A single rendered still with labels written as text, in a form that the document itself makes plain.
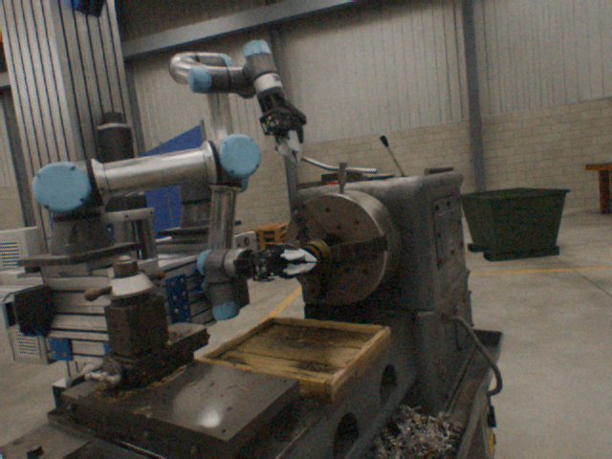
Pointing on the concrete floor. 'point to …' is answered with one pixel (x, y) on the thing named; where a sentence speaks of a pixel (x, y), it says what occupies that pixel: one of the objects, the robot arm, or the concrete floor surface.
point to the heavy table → (603, 185)
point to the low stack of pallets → (269, 234)
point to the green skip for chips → (514, 222)
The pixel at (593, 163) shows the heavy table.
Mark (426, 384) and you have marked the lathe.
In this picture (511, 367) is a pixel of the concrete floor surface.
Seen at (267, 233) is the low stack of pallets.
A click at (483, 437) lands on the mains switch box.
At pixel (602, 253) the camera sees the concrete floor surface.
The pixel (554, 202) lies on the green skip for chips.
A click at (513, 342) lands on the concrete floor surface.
